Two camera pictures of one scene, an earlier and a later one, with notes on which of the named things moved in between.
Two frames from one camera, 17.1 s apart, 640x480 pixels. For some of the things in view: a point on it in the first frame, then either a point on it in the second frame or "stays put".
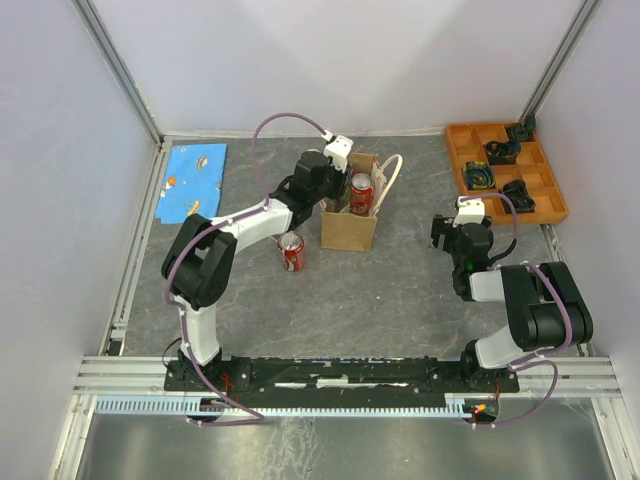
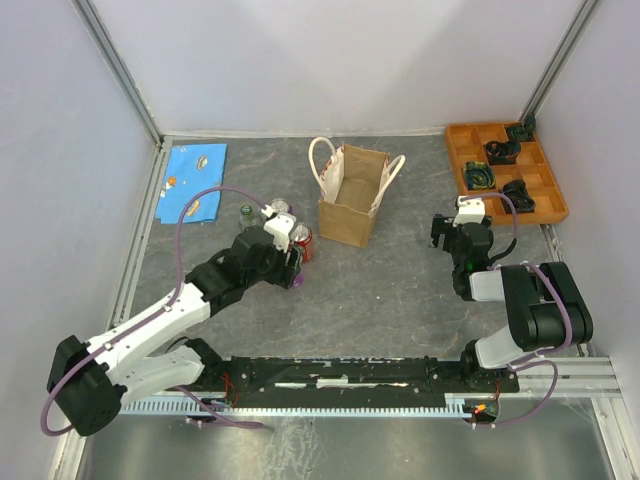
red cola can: x=361 y=194 to x=302 y=235
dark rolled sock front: x=517 y=191 stays put
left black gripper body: x=334 y=184 to x=276 y=269
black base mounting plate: x=339 y=380 stays put
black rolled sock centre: x=502 y=153 stays put
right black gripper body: x=444 y=226 stays put
